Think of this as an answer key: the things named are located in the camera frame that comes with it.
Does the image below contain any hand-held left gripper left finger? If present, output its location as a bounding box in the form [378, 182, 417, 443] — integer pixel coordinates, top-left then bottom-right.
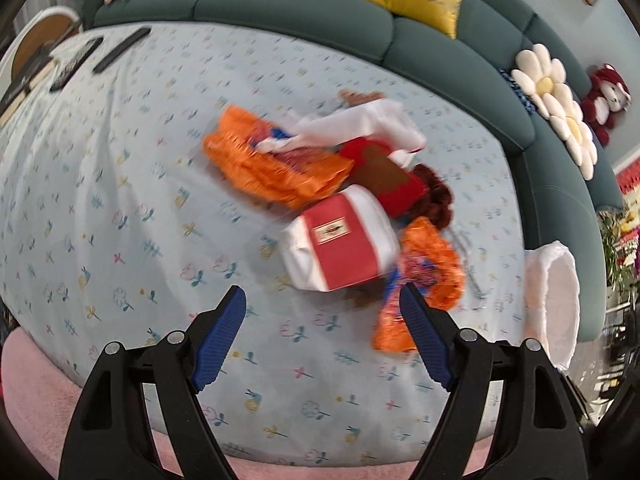
[59, 285, 247, 480]

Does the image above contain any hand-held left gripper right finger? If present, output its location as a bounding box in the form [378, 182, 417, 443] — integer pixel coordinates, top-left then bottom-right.
[399, 282, 588, 480]

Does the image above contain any small orange snack wrapper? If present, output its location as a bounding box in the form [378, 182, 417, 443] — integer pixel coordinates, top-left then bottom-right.
[372, 216, 466, 353]

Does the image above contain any red and white paper cup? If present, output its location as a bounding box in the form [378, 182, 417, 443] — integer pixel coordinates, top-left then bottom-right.
[279, 184, 401, 292]

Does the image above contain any bin with white liner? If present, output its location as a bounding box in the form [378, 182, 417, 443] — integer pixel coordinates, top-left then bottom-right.
[522, 241, 581, 373]

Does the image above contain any large orange snack wrapper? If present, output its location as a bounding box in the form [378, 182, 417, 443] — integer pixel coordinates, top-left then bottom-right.
[202, 105, 356, 211]

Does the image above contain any white tissue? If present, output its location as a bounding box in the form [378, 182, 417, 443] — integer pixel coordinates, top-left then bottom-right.
[257, 99, 427, 167]

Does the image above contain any light blue floral tablecloth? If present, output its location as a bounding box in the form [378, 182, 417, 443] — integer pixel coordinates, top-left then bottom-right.
[0, 22, 531, 466]

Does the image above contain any green potted plant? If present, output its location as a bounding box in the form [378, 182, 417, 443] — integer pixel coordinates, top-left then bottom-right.
[597, 210, 640, 301]

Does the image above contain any white daisy cushion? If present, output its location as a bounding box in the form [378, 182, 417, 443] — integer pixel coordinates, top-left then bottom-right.
[511, 44, 568, 116]
[550, 102, 598, 181]

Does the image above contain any small brown item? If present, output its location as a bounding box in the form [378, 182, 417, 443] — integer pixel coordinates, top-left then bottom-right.
[340, 89, 386, 109]

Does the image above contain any blue patterned cloth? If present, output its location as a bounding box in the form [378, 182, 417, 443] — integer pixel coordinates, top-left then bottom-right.
[500, 67, 536, 111]

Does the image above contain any red teddy bear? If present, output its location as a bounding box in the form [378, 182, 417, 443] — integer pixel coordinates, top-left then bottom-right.
[580, 63, 632, 148]

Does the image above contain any black remote control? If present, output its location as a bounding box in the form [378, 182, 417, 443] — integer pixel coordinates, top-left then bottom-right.
[50, 37, 104, 92]
[92, 27, 152, 73]

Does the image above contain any dark green sofa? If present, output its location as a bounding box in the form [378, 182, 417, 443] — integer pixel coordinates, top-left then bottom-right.
[60, 0, 626, 346]

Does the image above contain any round white side table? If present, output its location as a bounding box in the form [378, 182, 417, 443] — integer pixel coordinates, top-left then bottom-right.
[0, 6, 83, 111]

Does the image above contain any red wall decoration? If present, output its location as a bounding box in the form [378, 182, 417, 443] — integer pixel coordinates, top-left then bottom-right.
[617, 162, 640, 196]

